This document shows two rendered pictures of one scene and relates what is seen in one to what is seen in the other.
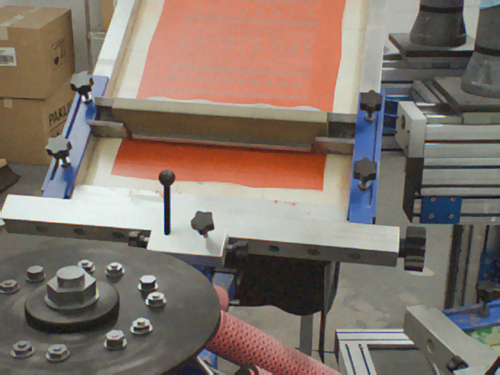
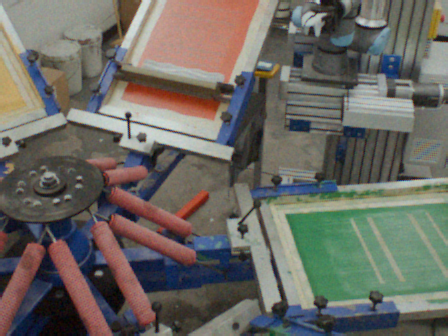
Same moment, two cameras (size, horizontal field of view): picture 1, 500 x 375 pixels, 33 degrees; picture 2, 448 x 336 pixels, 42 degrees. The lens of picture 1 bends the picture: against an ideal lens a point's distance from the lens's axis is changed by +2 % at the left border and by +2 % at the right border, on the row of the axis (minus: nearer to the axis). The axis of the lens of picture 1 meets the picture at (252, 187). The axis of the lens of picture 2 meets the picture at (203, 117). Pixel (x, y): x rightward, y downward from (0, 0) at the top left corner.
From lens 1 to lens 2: 0.93 m
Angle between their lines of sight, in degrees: 16
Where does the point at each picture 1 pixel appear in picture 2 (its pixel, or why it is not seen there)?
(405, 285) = not seen: hidden behind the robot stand
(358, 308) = (309, 152)
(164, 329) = (75, 200)
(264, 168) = (190, 104)
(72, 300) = (47, 185)
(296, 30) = (225, 28)
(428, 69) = not seen: hidden behind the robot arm
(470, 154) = (311, 100)
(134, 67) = (142, 41)
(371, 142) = (239, 99)
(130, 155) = (131, 90)
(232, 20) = (195, 19)
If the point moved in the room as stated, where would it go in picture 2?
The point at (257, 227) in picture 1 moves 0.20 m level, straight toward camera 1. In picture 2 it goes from (171, 139) to (153, 171)
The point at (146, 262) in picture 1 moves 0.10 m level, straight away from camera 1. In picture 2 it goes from (85, 168) to (94, 149)
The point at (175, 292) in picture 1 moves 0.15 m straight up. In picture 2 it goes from (87, 184) to (82, 140)
